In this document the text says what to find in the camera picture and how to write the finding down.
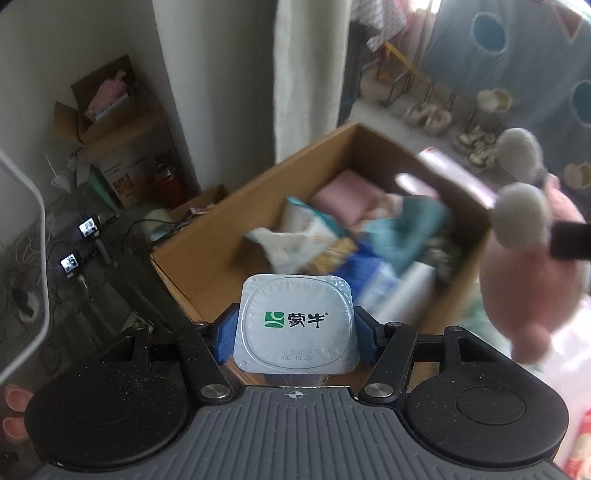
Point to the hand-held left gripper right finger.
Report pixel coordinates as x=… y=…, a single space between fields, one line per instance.
x=364 y=337

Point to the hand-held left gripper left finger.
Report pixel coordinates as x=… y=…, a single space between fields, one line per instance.
x=226 y=339

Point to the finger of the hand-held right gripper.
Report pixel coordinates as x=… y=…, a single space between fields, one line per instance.
x=572 y=242

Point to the blue white packet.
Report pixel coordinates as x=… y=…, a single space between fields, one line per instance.
x=369 y=277

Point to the white plastic pack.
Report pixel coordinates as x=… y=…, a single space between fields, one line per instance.
x=408 y=290

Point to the pink white plush toy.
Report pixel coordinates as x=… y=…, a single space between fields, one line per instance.
x=521 y=286

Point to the white yogurt cup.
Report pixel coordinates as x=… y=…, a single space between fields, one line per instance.
x=295 y=323

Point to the gold snack packet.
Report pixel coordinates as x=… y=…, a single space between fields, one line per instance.
x=337 y=258

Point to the brown cardboard box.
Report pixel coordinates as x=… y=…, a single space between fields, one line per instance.
x=221 y=230

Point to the teal checked cloth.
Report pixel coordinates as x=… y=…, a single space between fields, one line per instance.
x=411 y=230

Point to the white green snack packet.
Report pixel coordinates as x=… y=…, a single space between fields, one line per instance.
x=295 y=235

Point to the pink mesh sponge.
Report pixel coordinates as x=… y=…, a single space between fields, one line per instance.
x=351 y=194

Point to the brown white sneaker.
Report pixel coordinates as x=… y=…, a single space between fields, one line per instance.
x=482 y=159
x=466 y=141

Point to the white roll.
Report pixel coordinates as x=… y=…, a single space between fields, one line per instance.
x=157 y=221

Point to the red thermos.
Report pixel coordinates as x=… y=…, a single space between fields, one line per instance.
x=168 y=187

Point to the printed cardboard box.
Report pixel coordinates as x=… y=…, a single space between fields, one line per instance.
x=138 y=166

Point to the blue patterned hanging blanket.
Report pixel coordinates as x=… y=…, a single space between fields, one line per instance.
x=517 y=55

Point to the white round device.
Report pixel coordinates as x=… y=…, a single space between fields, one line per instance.
x=27 y=304

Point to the pink slipper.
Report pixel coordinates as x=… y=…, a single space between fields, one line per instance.
x=16 y=398
x=13 y=427

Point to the pink wet wipes pack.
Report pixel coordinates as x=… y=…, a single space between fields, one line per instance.
x=579 y=464

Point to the rusty metal rack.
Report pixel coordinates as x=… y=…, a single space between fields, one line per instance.
x=392 y=90

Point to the dark grey pleated cloth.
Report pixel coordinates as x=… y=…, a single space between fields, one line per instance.
x=353 y=78

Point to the open flap cardboard box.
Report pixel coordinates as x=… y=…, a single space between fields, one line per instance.
x=69 y=124

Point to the pink folded cloth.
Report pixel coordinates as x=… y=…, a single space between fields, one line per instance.
x=108 y=97

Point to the white curtain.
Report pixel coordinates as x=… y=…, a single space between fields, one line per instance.
x=309 y=69

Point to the white star print cloth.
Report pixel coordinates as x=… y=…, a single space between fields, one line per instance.
x=378 y=18

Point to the small action camera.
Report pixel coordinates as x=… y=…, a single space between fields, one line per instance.
x=70 y=264
x=88 y=228

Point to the white metal frame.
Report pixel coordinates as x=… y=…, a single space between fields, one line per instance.
x=44 y=258

